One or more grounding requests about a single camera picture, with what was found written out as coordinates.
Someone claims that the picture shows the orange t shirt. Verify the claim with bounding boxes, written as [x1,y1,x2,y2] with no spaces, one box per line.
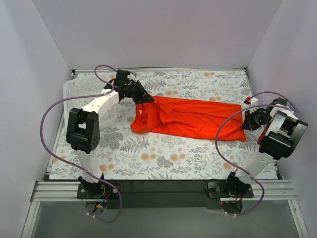
[131,96,246,141]

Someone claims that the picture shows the white plastic laundry basket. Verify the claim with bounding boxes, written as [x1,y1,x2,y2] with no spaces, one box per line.
[63,75,117,129]

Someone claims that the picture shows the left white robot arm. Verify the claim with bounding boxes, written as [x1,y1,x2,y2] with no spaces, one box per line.
[66,69,155,198]

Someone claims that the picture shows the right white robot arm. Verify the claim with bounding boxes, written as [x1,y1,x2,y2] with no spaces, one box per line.
[223,98,308,197]

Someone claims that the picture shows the floral patterned table mat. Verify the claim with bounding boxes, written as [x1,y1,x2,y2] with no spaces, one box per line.
[49,70,277,180]

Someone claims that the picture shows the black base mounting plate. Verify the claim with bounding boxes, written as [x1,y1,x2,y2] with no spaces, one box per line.
[76,179,254,209]

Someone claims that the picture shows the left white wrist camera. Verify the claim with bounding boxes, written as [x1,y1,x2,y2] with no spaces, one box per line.
[129,72,137,82]

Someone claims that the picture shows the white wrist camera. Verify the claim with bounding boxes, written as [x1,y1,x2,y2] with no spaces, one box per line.
[244,97,259,114]
[129,72,137,82]

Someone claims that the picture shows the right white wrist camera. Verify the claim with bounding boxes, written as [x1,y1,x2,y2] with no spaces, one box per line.
[244,97,259,114]

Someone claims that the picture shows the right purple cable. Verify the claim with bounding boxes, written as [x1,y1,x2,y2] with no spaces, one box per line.
[214,91,298,218]

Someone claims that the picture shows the aluminium frame rail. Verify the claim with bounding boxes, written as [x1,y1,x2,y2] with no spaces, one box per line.
[21,179,309,238]

